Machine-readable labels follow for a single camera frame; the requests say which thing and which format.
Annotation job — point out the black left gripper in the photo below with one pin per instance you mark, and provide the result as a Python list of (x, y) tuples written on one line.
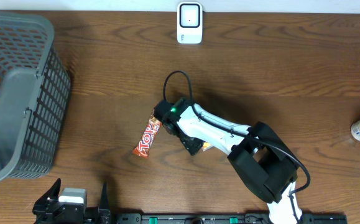
[(39, 208)]

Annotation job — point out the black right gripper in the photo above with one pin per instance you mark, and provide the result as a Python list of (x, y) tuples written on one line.
[(190, 145)]

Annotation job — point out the orange snack box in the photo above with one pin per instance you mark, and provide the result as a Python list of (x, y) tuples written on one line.
[(206, 146)]

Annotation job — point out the orange chocolate bar wrapper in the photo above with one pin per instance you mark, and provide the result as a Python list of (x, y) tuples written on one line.
[(145, 143)]

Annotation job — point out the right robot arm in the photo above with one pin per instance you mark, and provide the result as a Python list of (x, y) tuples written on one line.
[(263, 162)]

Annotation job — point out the white barcode scanner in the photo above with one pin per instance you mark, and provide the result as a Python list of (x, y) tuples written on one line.
[(189, 23)]

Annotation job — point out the grey plastic basket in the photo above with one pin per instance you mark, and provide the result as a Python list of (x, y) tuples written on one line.
[(34, 93)]

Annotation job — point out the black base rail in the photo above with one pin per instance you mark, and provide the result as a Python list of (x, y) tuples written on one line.
[(250, 218)]

